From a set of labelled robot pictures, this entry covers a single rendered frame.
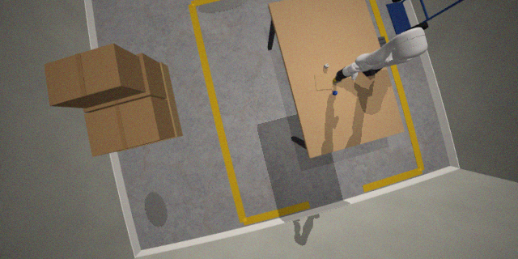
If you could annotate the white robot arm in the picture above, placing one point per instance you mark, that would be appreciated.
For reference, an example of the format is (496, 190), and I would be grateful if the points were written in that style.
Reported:
(408, 44)

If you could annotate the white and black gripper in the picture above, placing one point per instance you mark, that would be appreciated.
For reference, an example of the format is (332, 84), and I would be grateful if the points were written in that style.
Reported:
(343, 73)

